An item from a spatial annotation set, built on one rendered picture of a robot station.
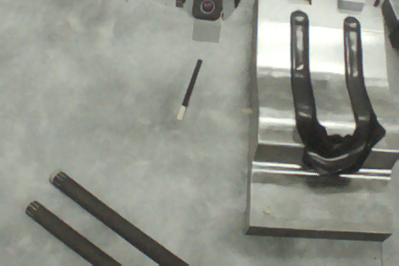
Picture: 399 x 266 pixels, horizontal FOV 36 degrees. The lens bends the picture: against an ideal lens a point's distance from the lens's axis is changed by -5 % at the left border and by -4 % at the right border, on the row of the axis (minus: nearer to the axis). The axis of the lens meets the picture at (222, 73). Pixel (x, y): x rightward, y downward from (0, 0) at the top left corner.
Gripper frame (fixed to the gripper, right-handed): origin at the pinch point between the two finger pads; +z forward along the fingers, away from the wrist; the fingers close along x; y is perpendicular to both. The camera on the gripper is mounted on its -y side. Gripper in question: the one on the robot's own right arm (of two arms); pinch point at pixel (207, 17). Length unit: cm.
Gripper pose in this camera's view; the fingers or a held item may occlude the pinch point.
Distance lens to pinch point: 115.5
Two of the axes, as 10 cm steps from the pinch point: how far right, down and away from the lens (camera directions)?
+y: 0.5, -8.7, 5.0
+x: -9.9, -0.9, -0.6
